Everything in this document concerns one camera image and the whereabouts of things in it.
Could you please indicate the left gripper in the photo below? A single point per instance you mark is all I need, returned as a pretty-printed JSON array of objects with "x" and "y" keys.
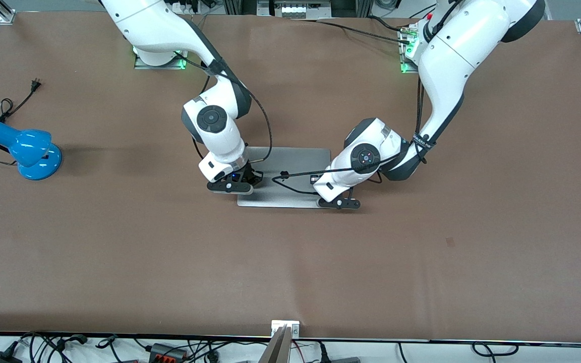
[{"x": 313, "y": 176}]

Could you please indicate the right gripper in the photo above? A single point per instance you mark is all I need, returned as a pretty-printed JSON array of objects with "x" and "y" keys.
[{"x": 248, "y": 176}]

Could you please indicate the silver grey laptop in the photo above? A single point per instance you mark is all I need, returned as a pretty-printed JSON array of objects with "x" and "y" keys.
[{"x": 295, "y": 159}]

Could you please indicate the left white Franka arm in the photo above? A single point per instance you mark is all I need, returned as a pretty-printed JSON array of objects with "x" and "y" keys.
[{"x": 452, "y": 60}]

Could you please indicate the right white Franka arm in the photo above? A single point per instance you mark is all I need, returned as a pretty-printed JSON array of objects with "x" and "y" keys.
[{"x": 154, "y": 25}]

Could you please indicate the silver power strip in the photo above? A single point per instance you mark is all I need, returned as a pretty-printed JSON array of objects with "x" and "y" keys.
[{"x": 295, "y": 9}]

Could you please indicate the black orange connector block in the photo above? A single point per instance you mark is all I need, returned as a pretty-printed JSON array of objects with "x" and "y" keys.
[{"x": 167, "y": 352}]

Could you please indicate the blue desk lamp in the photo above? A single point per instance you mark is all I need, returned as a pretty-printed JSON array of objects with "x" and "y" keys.
[{"x": 31, "y": 151}]

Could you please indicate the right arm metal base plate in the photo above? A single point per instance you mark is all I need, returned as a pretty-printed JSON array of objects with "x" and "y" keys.
[{"x": 159, "y": 64}]

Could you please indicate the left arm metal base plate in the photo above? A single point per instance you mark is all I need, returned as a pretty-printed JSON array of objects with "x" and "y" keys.
[{"x": 407, "y": 63}]

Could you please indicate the white metal bracket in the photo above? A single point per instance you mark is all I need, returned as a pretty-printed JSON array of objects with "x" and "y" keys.
[{"x": 285, "y": 326}]

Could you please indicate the grey camera mount pole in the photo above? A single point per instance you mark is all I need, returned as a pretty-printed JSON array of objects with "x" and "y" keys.
[{"x": 276, "y": 350}]

